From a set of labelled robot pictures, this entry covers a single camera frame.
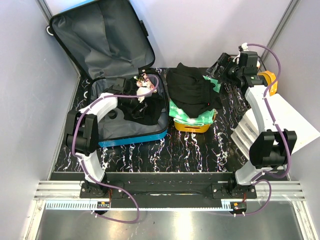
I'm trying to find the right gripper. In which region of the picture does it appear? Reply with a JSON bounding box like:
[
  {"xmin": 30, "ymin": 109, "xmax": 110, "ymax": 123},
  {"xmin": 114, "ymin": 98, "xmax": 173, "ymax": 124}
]
[{"xmin": 206, "ymin": 52, "xmax": 243, "ymax": 88}]

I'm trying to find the green white tie-dye cloth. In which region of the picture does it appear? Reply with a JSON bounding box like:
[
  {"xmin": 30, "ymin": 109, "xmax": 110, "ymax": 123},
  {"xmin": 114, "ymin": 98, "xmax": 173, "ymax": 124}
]
[{"xmin": 166, "ymin": 73, "xmax": 222, "ymax": 125}]

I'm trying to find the orange plastic basket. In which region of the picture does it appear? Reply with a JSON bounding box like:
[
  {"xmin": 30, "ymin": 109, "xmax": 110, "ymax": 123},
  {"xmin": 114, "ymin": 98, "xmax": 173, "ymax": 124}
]
[{"xmin": 173, "ymin": 120, "xmax": 211, "ymax": 134}]

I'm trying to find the white drawer organizer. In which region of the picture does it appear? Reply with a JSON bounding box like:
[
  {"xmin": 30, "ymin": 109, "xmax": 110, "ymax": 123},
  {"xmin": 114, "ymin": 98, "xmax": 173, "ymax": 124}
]
[{"xmin": 231, "ymin": 93, "xmax": 320, "ymax": 159}]

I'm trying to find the blue fish-print suitcase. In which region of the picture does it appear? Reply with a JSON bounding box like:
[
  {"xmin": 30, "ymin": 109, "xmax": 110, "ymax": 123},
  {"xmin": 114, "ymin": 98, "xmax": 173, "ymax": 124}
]
[{"xmin": 48, "ymin": 0, "xmax": 169, "ymax": 147}]

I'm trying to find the black round cap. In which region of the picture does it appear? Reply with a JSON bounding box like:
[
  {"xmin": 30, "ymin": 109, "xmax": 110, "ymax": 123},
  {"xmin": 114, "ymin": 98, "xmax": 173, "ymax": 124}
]
[{"xmin": 107, "ymin": 110, "xmax": 118, "ymax": 120}]

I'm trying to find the black floral print garment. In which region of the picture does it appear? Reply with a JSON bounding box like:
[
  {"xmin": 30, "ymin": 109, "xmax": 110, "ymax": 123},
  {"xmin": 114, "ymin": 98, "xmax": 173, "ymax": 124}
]
[{"xmin": 117, "ymin": 73, "xmax": 165, "ymax": 126}]

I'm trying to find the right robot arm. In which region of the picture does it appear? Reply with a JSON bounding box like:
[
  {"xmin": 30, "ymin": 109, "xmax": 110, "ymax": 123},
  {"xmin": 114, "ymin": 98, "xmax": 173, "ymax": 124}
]
[{"xmin": 207, "ymin": 50, "xmax": 297, "ymax": 199}]

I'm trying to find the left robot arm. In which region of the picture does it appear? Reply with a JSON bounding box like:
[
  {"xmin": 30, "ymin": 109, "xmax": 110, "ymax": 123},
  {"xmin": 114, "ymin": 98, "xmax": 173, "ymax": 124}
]
[{"xmin": 63, "ymin": 77, "xmax": 129, "ymax": 198}]

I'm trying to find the yellow plate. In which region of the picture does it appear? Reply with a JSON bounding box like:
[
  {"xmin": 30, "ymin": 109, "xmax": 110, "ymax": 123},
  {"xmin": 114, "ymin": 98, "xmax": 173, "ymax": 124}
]
[{"xmin": 257, "ymin": 70, "xmax": 278, "ymax": 96}]

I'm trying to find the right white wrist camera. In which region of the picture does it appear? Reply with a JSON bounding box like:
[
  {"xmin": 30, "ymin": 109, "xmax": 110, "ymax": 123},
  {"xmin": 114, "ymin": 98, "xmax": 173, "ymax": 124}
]
[{"xmin": 234, "ymin": 42, "xmax": 251, "ymax": 65}]

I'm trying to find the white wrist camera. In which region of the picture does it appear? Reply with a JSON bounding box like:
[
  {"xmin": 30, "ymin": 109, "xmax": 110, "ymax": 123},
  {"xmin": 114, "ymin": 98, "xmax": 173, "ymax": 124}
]
[
  {"xmin": 136, "ymin": 86, "xmax": 150, "ymax": 103},
  {"xmin": 234, "ymin": 42, "xmax": 251, "ymax": 65}
]

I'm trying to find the black wire dish rack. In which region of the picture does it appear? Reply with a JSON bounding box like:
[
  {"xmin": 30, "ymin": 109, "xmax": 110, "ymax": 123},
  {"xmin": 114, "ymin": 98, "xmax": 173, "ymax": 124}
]
[{"xmin": 226, "ymin": 51, "xmax": 267, "ymax": 110}]

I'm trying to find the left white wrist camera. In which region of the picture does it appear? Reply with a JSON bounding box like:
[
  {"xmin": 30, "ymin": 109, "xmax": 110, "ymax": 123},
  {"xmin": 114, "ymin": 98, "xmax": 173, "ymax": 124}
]
[{"xmin": 136, "ymin": 86, "xmax": 150, "ymax": 103}]

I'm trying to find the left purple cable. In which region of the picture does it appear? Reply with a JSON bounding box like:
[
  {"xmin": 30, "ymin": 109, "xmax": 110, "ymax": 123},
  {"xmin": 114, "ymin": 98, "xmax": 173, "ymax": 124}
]
[{"xmin": 71, "ymin": 74, "xmax": 161, "ymax": 223}]

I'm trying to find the purple cable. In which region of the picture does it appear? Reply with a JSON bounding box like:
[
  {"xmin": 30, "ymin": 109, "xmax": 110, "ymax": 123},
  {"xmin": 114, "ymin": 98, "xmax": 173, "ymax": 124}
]
[
  {"xmin": 71, "ymin": 74, "xmax": 161, "ymax": 223},
  {"xmin": 239, "ymin": 42, "xmax": 292, "ymax": 217}
]

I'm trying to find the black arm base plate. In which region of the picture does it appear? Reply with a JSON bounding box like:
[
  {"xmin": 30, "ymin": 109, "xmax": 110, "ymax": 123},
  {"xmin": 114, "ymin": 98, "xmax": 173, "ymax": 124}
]
[{"xmin": 79, "ymin": 172, "xmax": 257, "ymax": 209}]

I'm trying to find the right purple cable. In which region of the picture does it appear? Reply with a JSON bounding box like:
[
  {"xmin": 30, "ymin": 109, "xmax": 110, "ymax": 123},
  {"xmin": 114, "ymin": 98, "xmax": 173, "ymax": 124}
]
[{"xmin": 239, "ymin": 42, "xmax": 292, "ymax": 217}]

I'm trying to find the aluminium rail frame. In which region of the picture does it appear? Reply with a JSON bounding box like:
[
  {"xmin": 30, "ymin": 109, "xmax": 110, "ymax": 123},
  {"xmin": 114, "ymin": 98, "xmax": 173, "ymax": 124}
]
[{"xmin": 24, "ymin": 179, "xmax": 319, "ymax": 240}]

